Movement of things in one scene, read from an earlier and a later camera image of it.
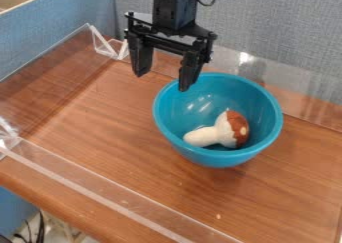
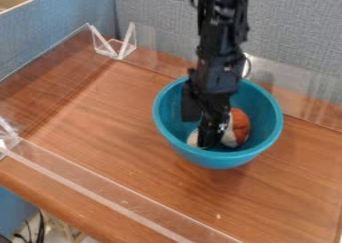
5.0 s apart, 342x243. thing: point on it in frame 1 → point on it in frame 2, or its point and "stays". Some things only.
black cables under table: x=42 y=230 stays
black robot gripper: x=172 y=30 → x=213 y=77
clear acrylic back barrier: x=299 y=78 stays
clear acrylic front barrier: x=165 y=215 stays
